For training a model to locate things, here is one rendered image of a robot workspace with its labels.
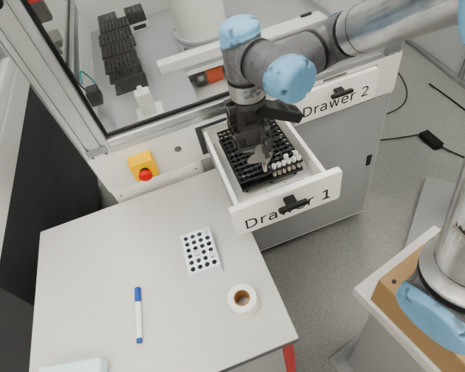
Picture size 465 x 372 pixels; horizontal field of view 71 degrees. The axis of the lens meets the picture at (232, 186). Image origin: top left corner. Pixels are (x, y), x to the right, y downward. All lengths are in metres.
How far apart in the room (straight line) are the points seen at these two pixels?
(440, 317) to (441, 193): 1.55
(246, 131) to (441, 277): 0.44
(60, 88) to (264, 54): 0.52
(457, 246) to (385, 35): 0.29
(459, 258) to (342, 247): 1.34
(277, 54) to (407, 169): 1.68
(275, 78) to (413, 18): 0.19
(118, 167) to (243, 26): 0.61
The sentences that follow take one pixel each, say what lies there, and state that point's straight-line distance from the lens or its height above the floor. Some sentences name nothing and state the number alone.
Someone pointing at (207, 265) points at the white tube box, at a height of 0.78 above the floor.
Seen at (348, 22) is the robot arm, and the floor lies 1.30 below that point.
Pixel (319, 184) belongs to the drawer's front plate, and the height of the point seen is 0.91.
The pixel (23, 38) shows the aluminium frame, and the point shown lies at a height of 1.29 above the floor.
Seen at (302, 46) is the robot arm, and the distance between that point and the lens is 0.58.
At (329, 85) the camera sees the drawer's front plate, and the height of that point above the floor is 0.93.
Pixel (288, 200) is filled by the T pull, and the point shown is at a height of 0.91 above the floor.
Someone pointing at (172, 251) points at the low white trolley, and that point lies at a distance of 0.95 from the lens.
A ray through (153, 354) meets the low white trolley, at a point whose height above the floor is 0.76.
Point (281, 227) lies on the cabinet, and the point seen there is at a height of 0.21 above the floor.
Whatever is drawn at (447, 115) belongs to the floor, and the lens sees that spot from 2.57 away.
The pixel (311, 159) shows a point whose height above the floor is 0.89.
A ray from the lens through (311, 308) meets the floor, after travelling 1.63.
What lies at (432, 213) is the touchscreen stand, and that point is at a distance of 1.94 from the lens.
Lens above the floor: 1.54
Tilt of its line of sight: 49 degrees down
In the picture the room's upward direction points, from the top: 15 degrees counter-clockwise
